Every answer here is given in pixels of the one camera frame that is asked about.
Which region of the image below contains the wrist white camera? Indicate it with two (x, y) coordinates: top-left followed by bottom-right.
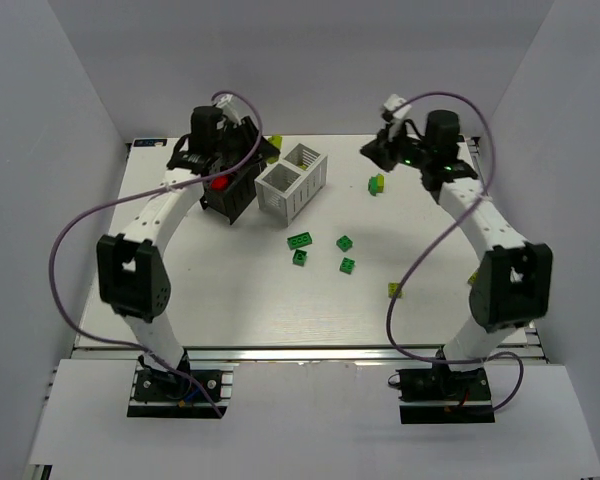
(381, 94), (412, 122)
(213, 94), (237, 116)

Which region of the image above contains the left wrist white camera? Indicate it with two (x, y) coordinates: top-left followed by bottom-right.
(213, 94), (237, 116)

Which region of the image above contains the green upturned square lego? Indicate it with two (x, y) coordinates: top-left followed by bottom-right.
(292, 249), (308, 266)

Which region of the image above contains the green square lego lower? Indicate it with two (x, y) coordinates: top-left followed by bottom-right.
(339, 257), (356, 275)

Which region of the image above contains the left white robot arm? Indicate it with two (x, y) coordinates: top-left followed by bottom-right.
(96, 94), (279, 372)

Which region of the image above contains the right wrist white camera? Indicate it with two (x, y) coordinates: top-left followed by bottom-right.
(381, 94), (412, 122)

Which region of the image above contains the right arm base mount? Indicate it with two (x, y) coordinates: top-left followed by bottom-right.
(387, 362), (495, 425)

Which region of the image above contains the left blue corner label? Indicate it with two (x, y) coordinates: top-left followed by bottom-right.
(132, 138), (167, 148)

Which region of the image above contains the red curved lego brick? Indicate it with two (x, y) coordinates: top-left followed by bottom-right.
(209, 176), (230, 191)

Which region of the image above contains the black slotted container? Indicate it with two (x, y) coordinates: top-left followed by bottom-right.
(199, 162), (266, 225)

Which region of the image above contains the white slotted container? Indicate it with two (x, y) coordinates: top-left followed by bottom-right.
(255, 143), (328, 226)

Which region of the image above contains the green square lego upper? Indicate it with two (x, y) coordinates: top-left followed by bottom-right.
(336, 235), (353, 252)

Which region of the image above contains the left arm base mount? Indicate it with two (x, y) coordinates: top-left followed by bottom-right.
(126, 362), (233, 420)

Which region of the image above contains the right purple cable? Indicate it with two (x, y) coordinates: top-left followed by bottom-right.
(385, 91), (525, 414)

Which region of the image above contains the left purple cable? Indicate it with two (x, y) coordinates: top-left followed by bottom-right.
(49, 90), (265, 419)

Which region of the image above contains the green long lego brick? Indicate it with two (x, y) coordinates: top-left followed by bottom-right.
(287, 232), (313, 250)

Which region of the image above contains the lime square lego brick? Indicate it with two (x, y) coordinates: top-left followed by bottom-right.
(387, 282), (404, 299)

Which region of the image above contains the lime and green lego stack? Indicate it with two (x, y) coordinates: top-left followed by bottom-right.
(268, 135), (283, 150)

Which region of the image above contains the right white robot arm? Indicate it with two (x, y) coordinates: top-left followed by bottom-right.
(360, 105), (553, 372)

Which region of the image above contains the aluminium table front rail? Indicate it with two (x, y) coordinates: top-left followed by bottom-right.
(69, 344), (456, 364)

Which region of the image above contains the purple cable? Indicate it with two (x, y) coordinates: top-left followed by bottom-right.
(385, 91), (525, 414)
(49, 90), (265, 419)

